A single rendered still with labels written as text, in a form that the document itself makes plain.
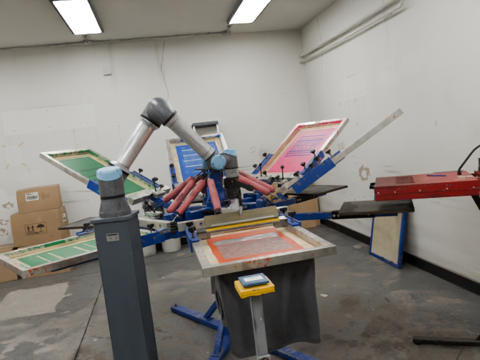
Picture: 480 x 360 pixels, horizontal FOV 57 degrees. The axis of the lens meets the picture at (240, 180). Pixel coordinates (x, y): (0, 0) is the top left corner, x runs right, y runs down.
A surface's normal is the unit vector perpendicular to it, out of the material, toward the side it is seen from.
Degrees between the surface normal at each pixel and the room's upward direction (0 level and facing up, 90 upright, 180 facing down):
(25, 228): 90
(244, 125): 90
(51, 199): 90
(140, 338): 90
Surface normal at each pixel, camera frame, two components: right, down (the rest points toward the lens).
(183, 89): 0.19, 0.07
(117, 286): -0.04, 0.11
